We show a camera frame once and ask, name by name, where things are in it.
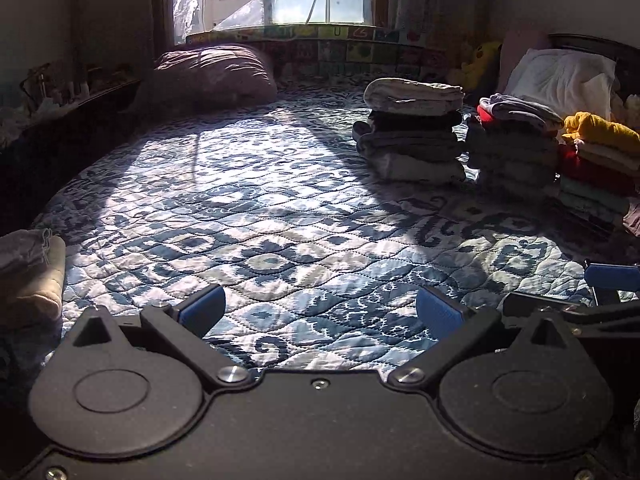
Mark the middle stack folded clothes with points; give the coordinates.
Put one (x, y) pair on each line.
(513, 144)

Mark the dark wooden headboard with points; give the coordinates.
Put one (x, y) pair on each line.
(627, 58)

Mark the dark side shelf with clutter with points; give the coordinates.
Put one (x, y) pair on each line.
(57, 147)

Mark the mauve pillow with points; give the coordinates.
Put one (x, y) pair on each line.
(209, 78)

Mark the pink pillow at headboard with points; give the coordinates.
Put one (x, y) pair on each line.
(515, 45)

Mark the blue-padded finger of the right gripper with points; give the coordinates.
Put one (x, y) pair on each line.
(607, 280)

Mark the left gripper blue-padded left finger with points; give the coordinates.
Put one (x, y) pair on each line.
(180, 330)

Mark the right stack with yellow garment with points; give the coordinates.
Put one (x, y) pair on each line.
(599, 172)

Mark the left stack folded grey clothes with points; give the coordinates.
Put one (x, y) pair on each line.
(409, 134)

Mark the yellow plush toy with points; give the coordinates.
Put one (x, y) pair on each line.
(469, 75)

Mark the white pillow at headboard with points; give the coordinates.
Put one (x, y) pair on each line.
(567, 81)

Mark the lavender and beige garment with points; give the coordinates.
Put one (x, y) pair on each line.
(32, 278)

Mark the blue patterned quilted bedspread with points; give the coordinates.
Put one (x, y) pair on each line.
(319, 259)

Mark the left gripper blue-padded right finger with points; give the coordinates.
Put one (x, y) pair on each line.
(459, 331)

